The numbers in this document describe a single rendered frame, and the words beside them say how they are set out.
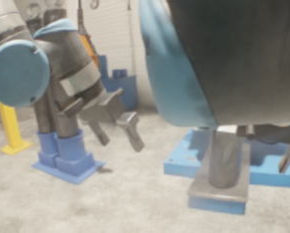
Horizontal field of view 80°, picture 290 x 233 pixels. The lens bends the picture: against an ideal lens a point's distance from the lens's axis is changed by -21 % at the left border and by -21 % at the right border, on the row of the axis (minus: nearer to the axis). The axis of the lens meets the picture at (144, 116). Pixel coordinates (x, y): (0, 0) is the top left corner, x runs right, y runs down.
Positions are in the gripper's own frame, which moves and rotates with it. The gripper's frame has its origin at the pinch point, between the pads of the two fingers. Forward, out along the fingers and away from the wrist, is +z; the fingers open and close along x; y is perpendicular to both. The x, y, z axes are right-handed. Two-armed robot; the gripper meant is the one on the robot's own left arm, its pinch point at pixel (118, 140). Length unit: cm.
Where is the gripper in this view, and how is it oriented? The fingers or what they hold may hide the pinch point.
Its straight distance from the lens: 56.6
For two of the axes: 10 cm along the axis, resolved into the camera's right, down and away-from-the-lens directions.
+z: 4.1, 7.8, 4.8
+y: 5.2, -6.3, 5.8
